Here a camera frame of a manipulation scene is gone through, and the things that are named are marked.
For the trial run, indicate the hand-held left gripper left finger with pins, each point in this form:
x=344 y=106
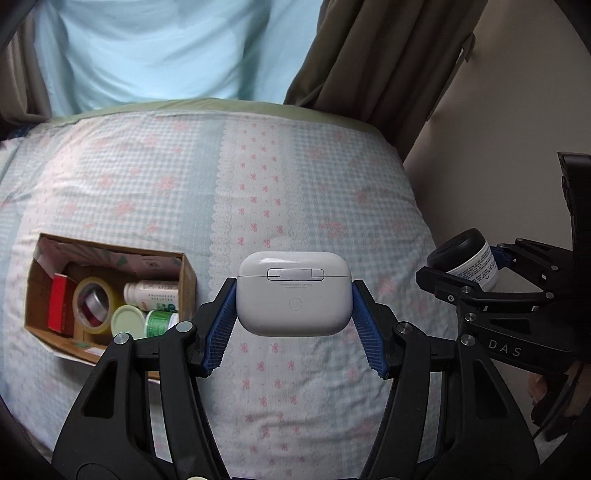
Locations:
x=219 y=332

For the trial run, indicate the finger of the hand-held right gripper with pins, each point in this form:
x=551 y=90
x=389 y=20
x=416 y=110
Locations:
x=489 y=302
x=531 y=258

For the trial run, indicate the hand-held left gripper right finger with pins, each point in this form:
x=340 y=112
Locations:
x=369 y=332

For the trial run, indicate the white jar with black lid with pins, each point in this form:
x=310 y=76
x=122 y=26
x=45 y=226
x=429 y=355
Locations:
x=475 y=263

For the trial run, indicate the cardboard box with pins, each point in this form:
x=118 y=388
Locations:
x=187 y=286

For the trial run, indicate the green jar with white lid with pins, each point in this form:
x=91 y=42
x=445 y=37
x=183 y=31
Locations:
x=159 y=323

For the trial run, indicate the white pill bottle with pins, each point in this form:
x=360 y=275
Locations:
x=152 y=293

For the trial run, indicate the white earbuds case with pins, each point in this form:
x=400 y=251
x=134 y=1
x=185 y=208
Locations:
x=295 y=295

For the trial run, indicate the jar with pale green lid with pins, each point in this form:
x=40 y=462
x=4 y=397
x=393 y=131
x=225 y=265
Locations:
x=127 y=323

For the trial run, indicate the yellow tape roll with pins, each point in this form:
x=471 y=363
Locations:
x=97 y=328

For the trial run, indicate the small red jar silver lid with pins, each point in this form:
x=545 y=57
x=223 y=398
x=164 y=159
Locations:
x=96 y=302

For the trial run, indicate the red carton box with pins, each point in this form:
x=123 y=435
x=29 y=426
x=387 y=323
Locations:
x=60 y=304

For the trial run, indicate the person's right hand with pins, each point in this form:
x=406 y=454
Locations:
x=540 y=385

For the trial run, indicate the checked floral bed sheet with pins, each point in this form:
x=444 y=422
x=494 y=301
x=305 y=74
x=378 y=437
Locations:
x=277 y=184

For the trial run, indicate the curtain tie-back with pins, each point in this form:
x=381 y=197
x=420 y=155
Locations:
x=467 y=46

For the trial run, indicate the green mattress cover edge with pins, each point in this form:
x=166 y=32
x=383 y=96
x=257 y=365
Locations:
x=207 y=105

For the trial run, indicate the brown curtain with tie-back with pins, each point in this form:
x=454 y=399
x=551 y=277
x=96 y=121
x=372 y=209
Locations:
x=378 y=64

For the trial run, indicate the dark blue patterned cloth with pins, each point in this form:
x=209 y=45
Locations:
x=21 y=132

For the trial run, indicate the light blue hanging cloth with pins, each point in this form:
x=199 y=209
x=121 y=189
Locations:
x=161 y=50

